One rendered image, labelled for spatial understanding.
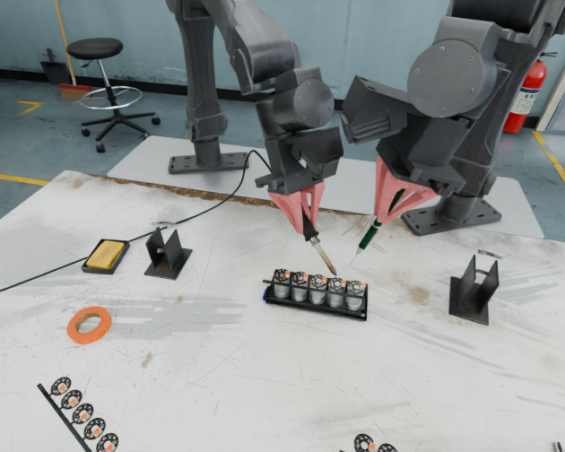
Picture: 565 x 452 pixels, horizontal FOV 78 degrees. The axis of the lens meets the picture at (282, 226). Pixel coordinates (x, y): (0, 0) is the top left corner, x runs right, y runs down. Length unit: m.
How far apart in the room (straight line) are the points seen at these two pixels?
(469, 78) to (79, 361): 0.57
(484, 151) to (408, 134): 0.30
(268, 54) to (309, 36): 2.55
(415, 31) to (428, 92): 2.69
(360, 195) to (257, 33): 0.43
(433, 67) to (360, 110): 0.07
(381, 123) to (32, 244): 0.68
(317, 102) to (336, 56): 2.62
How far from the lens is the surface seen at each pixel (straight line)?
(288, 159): 0.49
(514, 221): 0.87
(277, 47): 0.51
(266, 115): 0.50
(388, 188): 0.41
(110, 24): 3.74
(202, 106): 0.79
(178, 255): 0.66
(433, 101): 0.32
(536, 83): 3.09
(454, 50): 0.32
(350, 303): 0.55
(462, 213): 0.77
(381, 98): 0.36
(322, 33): 3.04
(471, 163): 0.69
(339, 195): 0.80
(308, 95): 0.44
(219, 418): 0.50
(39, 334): 0.66
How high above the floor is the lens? 1.22
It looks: 41 degrees down
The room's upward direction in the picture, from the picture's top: straight up
